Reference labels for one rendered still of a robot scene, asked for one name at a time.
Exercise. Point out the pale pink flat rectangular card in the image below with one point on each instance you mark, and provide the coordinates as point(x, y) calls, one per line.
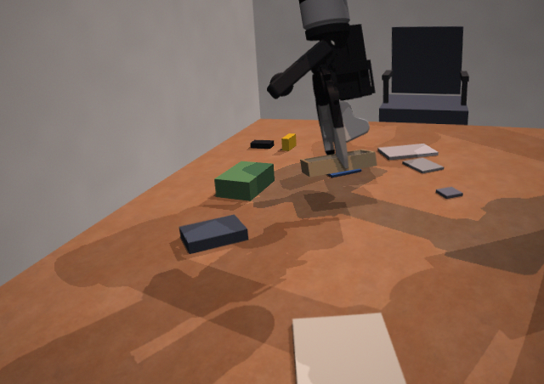
point(407, 151)

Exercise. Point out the wooden ball-in-hole puzzle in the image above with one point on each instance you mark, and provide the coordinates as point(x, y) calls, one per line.
point(326, 164)

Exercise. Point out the green rectangular block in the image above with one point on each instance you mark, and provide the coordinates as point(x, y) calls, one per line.
point(245, 180)

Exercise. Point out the small yellow block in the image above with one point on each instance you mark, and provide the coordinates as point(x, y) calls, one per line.
point(288, 142)

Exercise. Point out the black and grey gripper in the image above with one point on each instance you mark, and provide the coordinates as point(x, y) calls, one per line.
point(338, 124)

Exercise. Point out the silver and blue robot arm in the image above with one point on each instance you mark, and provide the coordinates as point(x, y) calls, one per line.
point(314, 13)

